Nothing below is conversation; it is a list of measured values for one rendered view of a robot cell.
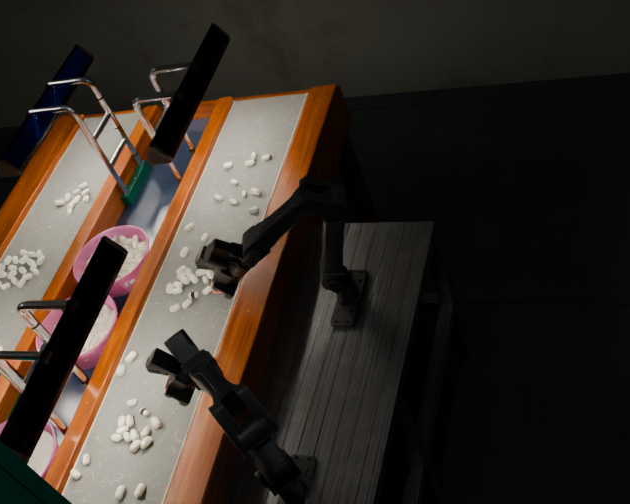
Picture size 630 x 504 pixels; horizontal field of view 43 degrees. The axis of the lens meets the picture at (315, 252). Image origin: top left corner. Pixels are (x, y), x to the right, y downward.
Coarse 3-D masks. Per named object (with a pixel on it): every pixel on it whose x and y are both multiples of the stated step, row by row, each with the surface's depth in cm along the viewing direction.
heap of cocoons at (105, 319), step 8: (104, 304) 252; (104, 312) 248; (112, 312) 248; (96, 320) 246; (104, 320) 247; (112, 320) 245; (96, 328) 247; (104, 328) 245; (88, 336) 243; (96, 336) 242; (88, 344) 242; (96, 344) 242
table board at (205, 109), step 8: (248, 96) 305; (256, 96) 303; (264, 96) 302; (272, 96) 300; (200, 104) 311; (208, 104) 310; (344, 104) 296; (120, 112) 325; (128, 112) 323; (200, 112) 314; (208, 112) 313
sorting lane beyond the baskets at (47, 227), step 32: (96, 128) 322; (128, 128) 315; (64, 160) 314; (96, 160) 307; (64, 192) 299; (96, 192) 293; (32, 224) 291; (64, 224) 286; (64, 256) 273; (0, 288) 272; (32, 288) 267; (0, 320) 261
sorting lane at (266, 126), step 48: (288, 96) 297; (240, 144) 286; (288, 144) 277; (240, 192) 268; (192, 240) 259; (240, 240) 252; (192, 288) 244; (144, 336) 236; (192, 336) 231; (144, 384) 224; (96, 432) 218; (96, 480) 207; (144, 480) 202
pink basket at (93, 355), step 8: (112, 304) 248; (56, 312) 253; (56, 320) 253; (48, 328) 250; (112, 328) 239; (104, 336) 237; (40, 344) 245; (104, 344) 239; (88, 352) 235; (96, 352) 238; (80, 360) 237; (88, 360) 239; (96, 360) 241; (88, 368) 243
